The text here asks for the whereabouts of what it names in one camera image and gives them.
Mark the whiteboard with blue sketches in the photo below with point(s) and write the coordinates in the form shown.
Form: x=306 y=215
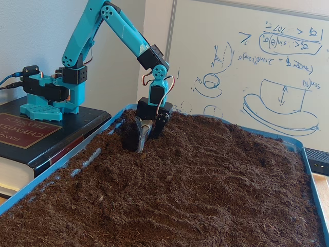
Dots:
x=257 y=77

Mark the black chemistry physics handbook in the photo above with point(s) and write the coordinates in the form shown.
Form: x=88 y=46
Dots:
x=15 y=131

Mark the black perforated box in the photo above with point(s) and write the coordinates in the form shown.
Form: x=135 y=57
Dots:
x=318 y=162

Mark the blue plastic tray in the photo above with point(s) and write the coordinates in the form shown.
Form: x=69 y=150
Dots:
x=138 y=106

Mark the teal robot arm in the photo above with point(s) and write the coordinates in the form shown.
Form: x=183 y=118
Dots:
x=120 y=28

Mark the brown soil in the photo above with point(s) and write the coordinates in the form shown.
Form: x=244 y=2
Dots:
x=180 y=185

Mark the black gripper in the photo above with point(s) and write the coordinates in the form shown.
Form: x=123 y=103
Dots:
x=147 y=109

